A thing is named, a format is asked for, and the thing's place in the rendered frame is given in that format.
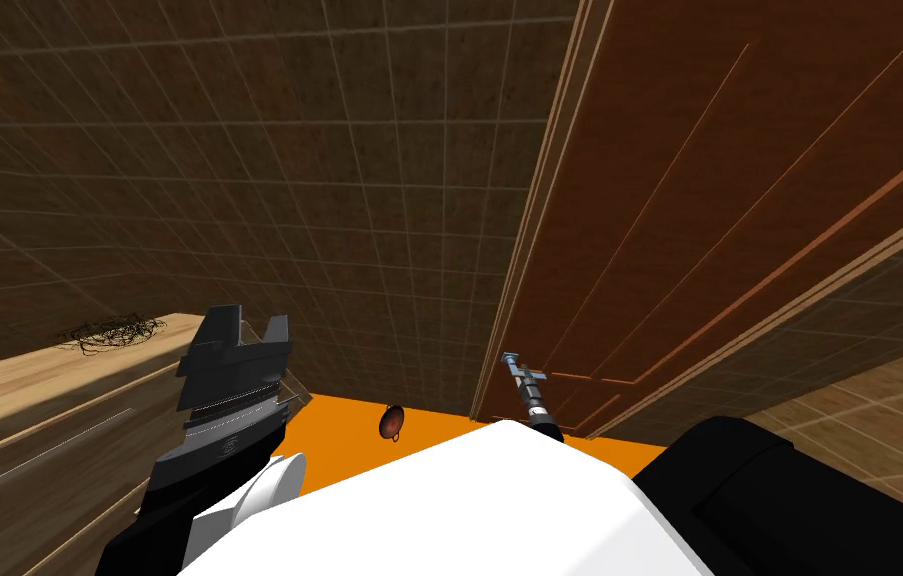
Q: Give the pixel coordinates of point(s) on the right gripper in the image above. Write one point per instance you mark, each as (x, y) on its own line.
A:
(525, 373)

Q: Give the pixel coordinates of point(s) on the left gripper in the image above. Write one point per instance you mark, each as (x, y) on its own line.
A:
(231, 372)

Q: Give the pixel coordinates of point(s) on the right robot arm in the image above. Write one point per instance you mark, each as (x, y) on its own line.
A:
(787, 504)

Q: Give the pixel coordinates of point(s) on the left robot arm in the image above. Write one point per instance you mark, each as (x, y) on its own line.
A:
(211, 456)

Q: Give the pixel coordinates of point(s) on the small brown round pan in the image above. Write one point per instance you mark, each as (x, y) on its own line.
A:
(392, 421)

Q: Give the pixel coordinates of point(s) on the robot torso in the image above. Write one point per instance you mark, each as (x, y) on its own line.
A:
(451, 520)

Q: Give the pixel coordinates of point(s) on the brown wooden door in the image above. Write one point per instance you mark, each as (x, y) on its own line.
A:
(699, 200)

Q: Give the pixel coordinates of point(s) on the light wooden cabinet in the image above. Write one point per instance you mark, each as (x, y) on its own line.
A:
(19, 448)

